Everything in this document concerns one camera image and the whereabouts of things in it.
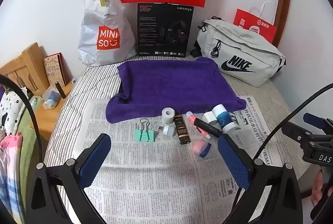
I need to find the black Grand Reserve chocolate bar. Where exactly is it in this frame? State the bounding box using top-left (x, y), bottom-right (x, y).
top-left (174, 114), bottom-right (191, 145)

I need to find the white charger cube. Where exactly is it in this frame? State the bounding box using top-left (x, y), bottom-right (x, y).
top-left (202, 111), bottom-right (217, 125)

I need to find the pink patterned cloth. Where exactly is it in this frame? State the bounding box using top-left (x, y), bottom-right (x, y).
top-left (0, 133), bottom-right (26, 214)

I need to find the translucent plastic box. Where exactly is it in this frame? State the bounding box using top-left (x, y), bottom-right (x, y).
top-left (42, 86), bottom-right (61, 109)

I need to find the black cable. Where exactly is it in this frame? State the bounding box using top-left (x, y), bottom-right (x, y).
top-left (0, 74), bottom-right (99, 224)
top-left (233, 85), bottom-right (333, 205)

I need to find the black rectangular stick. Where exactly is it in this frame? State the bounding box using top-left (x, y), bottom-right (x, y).
top-left (194, 117), bottom-right (224, 139)

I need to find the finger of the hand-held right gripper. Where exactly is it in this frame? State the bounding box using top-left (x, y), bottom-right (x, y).
top-left (281, 123), bottom-right (316, 146)
top-left (303, 113), bottom-right (333, 133)

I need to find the black headset box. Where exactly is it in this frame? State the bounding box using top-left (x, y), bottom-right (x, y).
top-left (137, 2), bottom-right (194, 58)

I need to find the grey waist bag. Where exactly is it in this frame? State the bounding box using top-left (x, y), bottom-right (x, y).
top-left (190, 16), bottom-right (287, 87)

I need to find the white plastic shopping bag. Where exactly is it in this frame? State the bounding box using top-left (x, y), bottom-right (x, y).
top-left (78, 0), bottom-right (137, 67)

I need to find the newspaper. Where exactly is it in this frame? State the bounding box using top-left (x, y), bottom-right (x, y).
top-left (73, 95), bottom-right (294, 224)

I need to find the red and white paper bag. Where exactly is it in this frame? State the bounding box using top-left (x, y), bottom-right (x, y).
top-left (233, 0), bottom-right (277, 45)

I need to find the pink pen-shaped tool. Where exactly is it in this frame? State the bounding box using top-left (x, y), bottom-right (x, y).
top-left (186, 111), bottom-right (212, 140)

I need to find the purple towel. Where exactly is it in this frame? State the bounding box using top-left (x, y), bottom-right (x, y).
top-left (105, 57), bottom-right (247, 124)

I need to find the patterned notebook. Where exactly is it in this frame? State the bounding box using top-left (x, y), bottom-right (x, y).
top-left (43, 53), bottom-right (67, 88)

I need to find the white dotted cloth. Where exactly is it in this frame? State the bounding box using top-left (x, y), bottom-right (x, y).
top-left (0, 86), bottom-right (29, 136)

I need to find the small white rounded cap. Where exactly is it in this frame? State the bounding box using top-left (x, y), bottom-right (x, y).
top-left (159, 125), bottom-right (175, 136)

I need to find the blue and white bottle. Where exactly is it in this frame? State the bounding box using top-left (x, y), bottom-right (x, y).
top-left (212, 104), bottom-right (237, 133)

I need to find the white tape roll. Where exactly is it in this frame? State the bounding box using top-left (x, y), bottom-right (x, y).
top-left (162, 108), bottom-right (175, 126)

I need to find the small black device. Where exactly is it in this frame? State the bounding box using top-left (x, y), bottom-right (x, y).
top-left (53, 82), bottom-right (67, 99)

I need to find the mint green binder clip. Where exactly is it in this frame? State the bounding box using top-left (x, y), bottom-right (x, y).
top-left (135, 118), bottom-right (156, 142)

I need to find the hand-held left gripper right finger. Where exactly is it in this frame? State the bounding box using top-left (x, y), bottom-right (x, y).
top-left (217, 133), bottom-right (303, 224)

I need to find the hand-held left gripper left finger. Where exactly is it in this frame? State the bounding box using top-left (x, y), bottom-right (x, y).
top-left (26, 133), bottom-right (112, 224)

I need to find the person's right hand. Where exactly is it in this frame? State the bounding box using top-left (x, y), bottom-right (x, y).
top-left (311, 171), bottom-right (326, 204)

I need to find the wooden headboard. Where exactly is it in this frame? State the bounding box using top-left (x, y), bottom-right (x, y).
top-left (0, 42), bottom-right (48, 96)

